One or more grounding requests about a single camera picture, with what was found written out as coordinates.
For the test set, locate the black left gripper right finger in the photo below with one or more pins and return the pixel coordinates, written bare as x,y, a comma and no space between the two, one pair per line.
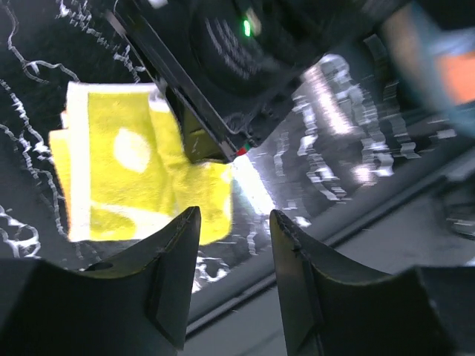
332,305

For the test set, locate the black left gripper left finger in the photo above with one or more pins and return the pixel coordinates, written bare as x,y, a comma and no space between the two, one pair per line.
133,303

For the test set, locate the blue translucent plastic tray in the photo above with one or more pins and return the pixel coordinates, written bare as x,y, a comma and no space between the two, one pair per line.
416,35

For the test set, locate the yellow patterned towel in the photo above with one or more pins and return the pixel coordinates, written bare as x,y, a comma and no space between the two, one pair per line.
121,164

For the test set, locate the orange polka dot towel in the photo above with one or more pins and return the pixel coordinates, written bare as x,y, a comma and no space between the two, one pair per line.
457,73

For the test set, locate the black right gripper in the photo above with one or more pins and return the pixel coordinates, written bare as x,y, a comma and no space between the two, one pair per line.
228,69

